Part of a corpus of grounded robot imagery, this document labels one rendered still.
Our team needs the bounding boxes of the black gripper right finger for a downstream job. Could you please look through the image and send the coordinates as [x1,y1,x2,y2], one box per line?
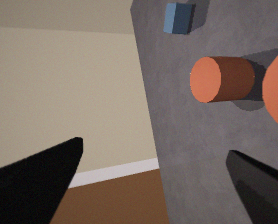
[226,150,278,224]

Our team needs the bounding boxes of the blue block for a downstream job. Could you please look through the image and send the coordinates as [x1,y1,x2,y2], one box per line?
[163,2,192,34]

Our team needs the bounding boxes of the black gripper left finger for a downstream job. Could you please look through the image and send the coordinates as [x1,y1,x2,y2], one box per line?
[0,137,83,224]

